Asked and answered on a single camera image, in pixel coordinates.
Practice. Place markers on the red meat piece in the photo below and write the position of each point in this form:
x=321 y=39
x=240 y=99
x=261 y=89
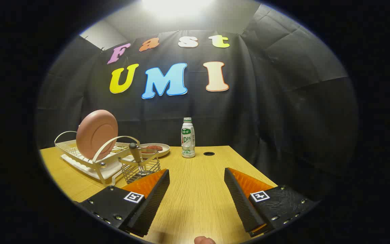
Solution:
x=155 y=147
x=146 y=151

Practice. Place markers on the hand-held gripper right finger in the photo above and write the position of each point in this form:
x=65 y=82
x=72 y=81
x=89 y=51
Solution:
x=240 y=200

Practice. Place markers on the white ribbed drain tray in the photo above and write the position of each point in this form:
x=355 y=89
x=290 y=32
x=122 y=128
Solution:
x=110 y=173

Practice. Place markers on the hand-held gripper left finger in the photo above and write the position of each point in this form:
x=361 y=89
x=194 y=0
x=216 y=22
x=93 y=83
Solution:
x=152 y=203

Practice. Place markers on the pink plate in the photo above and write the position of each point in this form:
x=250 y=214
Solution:
x=96 y=134

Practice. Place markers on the black backdrop cloth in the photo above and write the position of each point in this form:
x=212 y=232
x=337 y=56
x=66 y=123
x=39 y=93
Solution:
x=249 y=118

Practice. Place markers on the white green-label drink bottle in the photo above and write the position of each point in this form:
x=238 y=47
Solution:
x=188 y=139

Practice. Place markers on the beige plate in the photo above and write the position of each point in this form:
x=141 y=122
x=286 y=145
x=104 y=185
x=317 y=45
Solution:
x=164 y=151

